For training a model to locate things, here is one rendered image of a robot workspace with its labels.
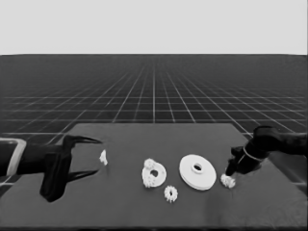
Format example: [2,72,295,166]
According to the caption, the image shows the white round carrier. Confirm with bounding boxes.
[141,158,167,189]

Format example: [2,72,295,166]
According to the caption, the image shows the large thick white disc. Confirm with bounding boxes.
[178,154,218,192]

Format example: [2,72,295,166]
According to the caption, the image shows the small white T-shaped piece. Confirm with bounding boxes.
[99,149,109,167]

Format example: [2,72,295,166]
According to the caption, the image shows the small white gear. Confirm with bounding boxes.
[164,185,179,204]
[143,158,157,171]
[142,175,156,189]
[219,173,237,190]

